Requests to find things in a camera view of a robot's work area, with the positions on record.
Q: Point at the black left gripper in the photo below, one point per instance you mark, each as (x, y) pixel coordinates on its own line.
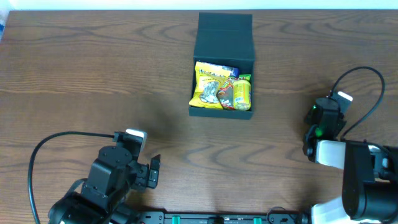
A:
(152, 175)

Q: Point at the colourful Haribo gummy bag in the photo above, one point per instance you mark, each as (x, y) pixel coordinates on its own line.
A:
(225, 94)

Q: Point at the yellow sunflower seed bag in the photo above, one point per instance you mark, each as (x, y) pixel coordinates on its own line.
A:
(209, 79)

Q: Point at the yellow round jar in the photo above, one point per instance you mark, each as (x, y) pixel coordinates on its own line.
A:
(242, 95)

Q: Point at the dark blue chocolate bar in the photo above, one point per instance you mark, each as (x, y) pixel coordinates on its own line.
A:
(231, 71)

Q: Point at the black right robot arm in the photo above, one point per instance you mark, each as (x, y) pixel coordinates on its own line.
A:
(369, 170)

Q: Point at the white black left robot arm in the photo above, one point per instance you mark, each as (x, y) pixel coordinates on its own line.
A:
(100, 197)

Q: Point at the black open gift box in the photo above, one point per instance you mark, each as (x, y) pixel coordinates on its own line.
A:
(224, 39)

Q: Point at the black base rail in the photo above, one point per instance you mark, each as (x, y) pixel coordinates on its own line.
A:
(273, 217)

